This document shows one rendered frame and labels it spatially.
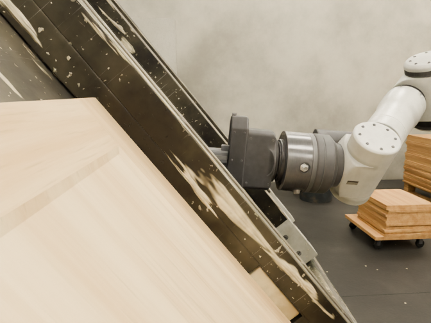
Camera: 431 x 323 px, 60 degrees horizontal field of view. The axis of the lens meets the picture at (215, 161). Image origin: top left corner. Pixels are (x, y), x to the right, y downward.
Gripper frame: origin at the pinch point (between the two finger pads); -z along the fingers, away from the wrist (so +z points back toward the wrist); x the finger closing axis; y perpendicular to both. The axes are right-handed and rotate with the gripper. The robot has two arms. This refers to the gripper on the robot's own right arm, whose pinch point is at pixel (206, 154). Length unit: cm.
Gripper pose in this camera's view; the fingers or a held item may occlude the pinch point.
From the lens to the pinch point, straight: 54.7
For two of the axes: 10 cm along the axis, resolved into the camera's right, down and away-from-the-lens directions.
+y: 0.2, 1.9, -9.8
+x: 0.9, -9.8, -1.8
